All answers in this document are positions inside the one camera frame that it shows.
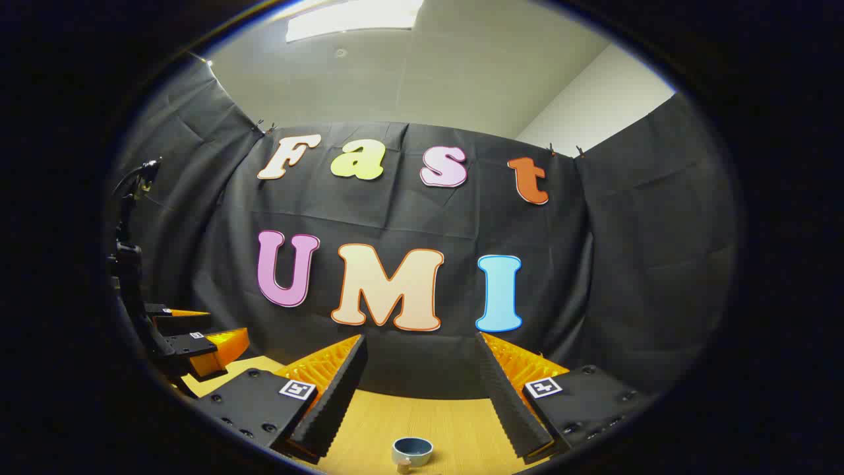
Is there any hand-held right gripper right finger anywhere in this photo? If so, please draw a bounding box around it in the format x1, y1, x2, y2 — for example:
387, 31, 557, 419
476, 332, 660, 462

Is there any ceiling light panel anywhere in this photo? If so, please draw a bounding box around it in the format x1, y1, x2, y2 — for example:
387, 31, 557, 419
285, 0, 424, 44

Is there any light blue cup wooden handle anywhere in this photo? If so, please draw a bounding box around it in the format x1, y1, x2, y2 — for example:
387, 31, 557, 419
392, 437, 434, 474

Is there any wooden desktop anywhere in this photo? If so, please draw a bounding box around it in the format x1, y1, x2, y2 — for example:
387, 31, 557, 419
181, 356, 548, 475

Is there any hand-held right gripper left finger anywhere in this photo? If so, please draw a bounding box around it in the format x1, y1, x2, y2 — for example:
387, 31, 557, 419
191, 333, 369, 466

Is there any black backdrop cloth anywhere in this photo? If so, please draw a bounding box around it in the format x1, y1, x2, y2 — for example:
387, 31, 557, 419
109, 56, 739, 400

